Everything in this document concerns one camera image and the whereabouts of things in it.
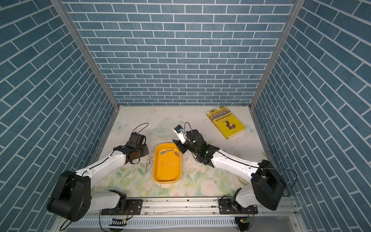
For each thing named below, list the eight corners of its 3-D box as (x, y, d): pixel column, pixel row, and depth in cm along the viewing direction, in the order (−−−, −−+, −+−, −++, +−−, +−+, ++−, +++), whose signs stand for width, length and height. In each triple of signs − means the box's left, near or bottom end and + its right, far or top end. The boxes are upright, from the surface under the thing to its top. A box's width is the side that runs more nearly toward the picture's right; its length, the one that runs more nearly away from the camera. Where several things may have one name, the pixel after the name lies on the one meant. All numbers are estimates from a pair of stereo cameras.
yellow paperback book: (226, 140, 103) (228, 137, 99) (205, 115, 118) (206, 111, 115) (244, 130, 108) (246, 127, 105) (222, 108, 124) (223, 104, 120)
